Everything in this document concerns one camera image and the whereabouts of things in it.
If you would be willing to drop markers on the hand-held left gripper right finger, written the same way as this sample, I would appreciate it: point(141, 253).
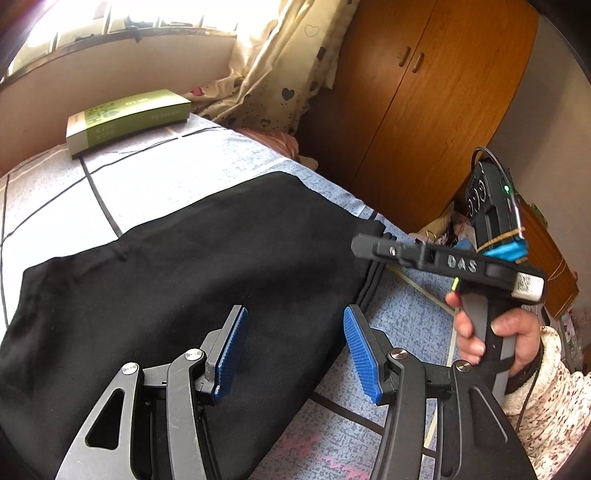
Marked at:
point(362, 355)

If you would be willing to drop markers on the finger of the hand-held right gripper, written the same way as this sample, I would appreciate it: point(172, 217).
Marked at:
point(388, 249)

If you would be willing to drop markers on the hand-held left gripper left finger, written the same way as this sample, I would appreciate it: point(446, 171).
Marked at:
point(231, 350)

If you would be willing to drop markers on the black pants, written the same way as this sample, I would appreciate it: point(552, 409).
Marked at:
point(184, 277)

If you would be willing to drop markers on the person's right forearm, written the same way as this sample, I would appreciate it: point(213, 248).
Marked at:
point(545, 397)

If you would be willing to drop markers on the person's right hand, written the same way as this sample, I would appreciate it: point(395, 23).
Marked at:
point(521, 337)

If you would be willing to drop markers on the cluttered cloth pile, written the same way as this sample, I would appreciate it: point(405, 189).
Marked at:
point(455, 230)

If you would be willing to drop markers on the small wooden cabinet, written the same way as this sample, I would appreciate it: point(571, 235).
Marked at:
point(549, 258)

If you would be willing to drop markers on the wooden wardrobe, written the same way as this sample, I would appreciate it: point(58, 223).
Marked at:
point(415, 115)

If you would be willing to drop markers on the pink striped cloth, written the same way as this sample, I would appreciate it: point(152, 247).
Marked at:
point(281, 141)

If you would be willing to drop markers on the blue-grey checked bedsheet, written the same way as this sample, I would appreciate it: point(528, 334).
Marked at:
point(138, 184)

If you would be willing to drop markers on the cream heart-print curtain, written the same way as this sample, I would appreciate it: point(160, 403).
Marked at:
point(277, 69)

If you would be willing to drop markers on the green cardboard box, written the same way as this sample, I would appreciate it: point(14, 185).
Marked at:
point(129, 120)

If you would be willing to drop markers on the black window grille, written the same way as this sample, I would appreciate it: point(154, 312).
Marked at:
point(184, 30)

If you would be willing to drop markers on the black window hook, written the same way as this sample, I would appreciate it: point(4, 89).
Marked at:
point(134, 33)

